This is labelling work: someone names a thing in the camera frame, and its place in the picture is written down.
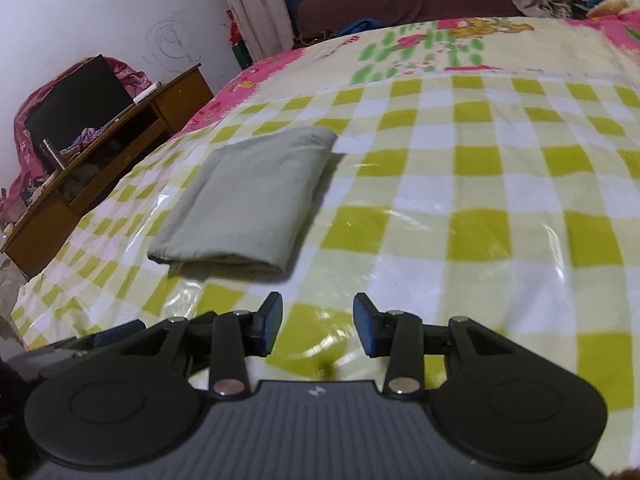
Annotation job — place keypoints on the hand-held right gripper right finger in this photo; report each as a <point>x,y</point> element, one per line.
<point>361,325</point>

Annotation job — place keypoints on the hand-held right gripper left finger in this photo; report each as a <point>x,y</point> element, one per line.
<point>272,320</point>

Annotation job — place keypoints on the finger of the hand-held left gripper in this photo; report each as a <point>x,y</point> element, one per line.
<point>120,335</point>

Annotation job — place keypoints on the grey-green pants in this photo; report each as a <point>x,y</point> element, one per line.
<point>250,195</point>

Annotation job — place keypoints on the grey bundle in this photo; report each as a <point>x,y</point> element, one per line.
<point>80,177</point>

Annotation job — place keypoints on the green checked printed blanket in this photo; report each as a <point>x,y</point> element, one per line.
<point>450,185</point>

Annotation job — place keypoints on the metal flask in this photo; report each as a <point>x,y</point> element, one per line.
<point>52,155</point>

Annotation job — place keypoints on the purple cloth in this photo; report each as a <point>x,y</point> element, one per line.
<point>82,139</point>

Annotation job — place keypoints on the pink patterned cloth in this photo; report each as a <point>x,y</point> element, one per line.
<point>22,145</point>

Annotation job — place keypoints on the black television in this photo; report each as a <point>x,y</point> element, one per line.
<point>80,100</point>

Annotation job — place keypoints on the wooden cabinet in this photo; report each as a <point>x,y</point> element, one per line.
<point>175,100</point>

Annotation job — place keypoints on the small white box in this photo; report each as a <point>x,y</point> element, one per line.
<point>149,91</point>

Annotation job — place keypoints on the red and green bag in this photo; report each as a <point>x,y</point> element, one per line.
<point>237,40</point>

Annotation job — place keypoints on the maroon sofa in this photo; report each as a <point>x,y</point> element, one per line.
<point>400,0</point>

